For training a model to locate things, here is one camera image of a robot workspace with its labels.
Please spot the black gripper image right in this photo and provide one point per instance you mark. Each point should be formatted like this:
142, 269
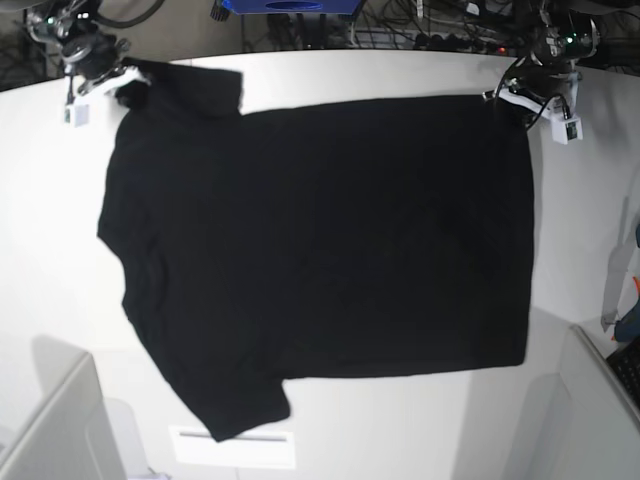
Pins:
528, 84

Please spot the grey right desk partition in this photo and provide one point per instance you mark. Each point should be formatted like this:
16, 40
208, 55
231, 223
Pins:
603, 434

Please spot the black keyboard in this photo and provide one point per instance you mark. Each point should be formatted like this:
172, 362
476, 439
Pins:
625, 365

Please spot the teal and orange object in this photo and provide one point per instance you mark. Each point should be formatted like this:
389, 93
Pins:
627, 328

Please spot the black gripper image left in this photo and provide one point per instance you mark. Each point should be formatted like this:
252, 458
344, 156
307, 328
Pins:
97, 57

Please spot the black graphic T-shirt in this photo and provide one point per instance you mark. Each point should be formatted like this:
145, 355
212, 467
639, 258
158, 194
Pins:
376, 238

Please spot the blue box with oval hole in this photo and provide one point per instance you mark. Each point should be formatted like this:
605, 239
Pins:
249, 7

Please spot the grey left desk partition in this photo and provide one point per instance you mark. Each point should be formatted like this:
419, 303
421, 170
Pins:
68, 435

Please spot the grey desk partition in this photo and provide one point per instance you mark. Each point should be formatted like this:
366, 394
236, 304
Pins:
603, 434
68, 435

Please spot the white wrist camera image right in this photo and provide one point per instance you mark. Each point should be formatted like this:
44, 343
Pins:
565, 131

